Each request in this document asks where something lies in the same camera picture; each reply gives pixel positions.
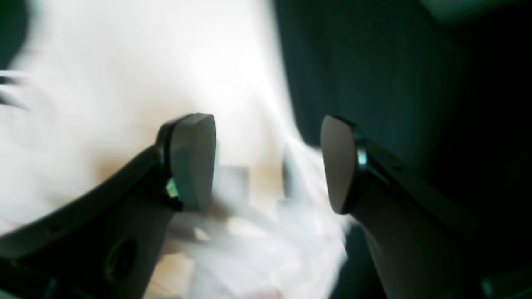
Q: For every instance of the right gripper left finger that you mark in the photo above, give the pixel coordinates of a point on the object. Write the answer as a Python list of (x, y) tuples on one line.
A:
[(106, 244)]

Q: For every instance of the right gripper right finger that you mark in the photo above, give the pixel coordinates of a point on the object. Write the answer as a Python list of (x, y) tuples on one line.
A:
[(424, 245)]

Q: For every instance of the black table cloth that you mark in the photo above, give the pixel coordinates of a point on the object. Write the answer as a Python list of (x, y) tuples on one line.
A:
[(86, 85)]

